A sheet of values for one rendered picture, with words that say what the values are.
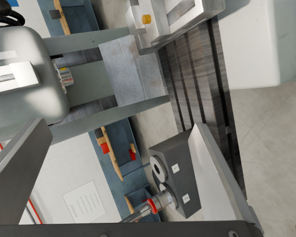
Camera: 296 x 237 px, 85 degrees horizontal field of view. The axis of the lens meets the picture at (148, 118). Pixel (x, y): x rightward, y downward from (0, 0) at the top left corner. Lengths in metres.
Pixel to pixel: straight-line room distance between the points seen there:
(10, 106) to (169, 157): 0.39
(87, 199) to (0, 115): 5.10
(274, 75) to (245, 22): 0.15
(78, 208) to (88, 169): 1.09
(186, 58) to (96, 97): 0.48
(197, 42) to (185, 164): 0.36
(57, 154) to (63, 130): 4.03
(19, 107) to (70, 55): 0.52
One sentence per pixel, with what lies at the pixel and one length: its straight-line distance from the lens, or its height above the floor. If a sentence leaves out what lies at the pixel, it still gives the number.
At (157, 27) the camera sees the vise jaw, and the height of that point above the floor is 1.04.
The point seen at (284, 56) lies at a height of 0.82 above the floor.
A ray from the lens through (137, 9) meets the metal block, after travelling 0.55.
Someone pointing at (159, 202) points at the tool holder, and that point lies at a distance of 0.56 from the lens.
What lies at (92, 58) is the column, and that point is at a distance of 0.87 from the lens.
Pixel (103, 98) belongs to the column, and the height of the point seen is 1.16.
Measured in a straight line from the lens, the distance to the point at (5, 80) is 0.36.
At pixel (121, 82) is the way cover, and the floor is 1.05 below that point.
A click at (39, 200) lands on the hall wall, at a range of 5.35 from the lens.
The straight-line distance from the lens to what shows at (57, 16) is 4.41.
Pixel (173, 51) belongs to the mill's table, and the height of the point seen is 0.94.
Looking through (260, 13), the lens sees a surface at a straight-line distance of 0.51.
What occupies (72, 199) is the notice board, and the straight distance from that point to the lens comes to 5.37.
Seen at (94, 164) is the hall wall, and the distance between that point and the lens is 5.02.
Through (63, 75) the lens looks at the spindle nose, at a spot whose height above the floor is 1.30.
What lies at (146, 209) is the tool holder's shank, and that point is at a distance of 0.56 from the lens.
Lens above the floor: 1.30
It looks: 22 degrees down
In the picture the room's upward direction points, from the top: 111 degrees counter-clockwise
